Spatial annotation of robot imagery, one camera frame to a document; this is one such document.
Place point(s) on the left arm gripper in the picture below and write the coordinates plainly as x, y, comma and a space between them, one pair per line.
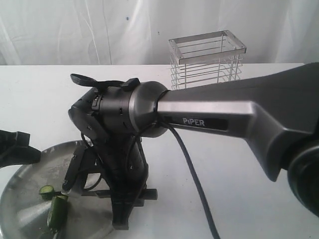
15, 149

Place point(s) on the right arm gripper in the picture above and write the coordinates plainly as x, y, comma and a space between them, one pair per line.
124, 170

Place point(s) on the black handled knife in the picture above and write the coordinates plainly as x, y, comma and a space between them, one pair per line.
144, 194

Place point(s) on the cucumber slice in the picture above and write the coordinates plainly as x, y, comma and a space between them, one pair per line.
46, 192

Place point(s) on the green cucumber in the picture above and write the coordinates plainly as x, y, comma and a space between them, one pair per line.
58, 212

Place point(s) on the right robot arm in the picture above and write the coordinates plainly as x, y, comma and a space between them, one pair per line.
277, 115

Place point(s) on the round steel plate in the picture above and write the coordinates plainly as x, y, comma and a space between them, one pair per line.
23, 213

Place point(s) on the white backdrop curtain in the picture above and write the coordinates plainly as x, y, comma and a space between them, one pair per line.
115, 32

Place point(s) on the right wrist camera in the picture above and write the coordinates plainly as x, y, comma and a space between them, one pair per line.
83, 163

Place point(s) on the wire cutlery holder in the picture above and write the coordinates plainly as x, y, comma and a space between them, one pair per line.
205, 59

